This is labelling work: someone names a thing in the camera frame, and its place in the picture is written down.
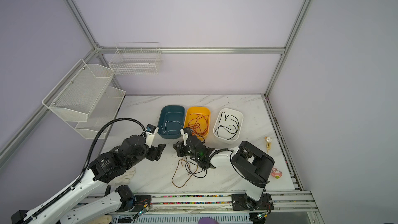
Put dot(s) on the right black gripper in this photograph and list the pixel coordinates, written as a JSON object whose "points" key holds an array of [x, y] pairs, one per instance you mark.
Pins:
{"points": [[180, 151]]}

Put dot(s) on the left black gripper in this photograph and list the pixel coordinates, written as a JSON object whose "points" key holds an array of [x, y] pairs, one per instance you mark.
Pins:
{"points": [[155, 152]]}

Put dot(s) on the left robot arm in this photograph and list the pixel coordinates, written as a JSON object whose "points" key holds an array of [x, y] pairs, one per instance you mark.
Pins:
{"points": [[96, 173]]}

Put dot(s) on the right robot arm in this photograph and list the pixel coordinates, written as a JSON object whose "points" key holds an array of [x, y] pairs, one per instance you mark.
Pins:
{"points": [[247, 160]]}

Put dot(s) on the teal plastic tub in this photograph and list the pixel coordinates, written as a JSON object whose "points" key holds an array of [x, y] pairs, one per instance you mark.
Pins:
{"points": [[171, 121]]}

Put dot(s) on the yellow plastic tub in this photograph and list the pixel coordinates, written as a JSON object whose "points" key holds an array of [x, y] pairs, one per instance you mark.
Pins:
{"points": [[198, 120]]}

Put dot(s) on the white plastic tub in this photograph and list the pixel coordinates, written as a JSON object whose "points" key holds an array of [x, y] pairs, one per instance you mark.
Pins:
{"points": [[228, 125]]}

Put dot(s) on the white cotton glove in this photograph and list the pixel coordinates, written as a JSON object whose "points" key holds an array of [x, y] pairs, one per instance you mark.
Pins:
{"points": [[125, 179]]}

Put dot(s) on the lower white mesh shelf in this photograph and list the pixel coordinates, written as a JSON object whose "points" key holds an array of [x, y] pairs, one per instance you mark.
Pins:
{"points": [[105, 111]]}

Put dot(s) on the white mesh shelf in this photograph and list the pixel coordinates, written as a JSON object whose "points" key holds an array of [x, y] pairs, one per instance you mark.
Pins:
{"points": [[75, 97], [105, 111]]}

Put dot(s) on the purple object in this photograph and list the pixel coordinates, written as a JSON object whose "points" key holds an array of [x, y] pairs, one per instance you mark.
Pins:
{"points": [[207, 220]]}

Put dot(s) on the yellow toy figure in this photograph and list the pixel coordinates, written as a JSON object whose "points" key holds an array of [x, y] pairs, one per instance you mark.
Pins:
{"points": [[268, 141]]}

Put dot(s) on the upper white mesh shelf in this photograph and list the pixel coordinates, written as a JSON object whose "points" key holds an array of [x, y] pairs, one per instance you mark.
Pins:
{"points": [[75, 97]]}

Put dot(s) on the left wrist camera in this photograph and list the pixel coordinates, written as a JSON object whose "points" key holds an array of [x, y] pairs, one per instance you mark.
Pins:
{"points": [[151, 131]]}

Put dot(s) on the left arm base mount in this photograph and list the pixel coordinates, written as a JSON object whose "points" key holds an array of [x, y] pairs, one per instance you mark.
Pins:
{"points": [[129, 201]]}

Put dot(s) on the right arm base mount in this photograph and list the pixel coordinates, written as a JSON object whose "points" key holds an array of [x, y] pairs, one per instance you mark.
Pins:
{"points": [[241, 202]]}

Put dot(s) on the white wire basket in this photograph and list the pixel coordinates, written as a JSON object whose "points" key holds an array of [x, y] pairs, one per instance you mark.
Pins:
{"points": [[136, 58]]}

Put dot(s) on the aluminium front rail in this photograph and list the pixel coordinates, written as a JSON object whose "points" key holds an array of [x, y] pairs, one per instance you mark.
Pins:
{"points": [[295, 201]]}

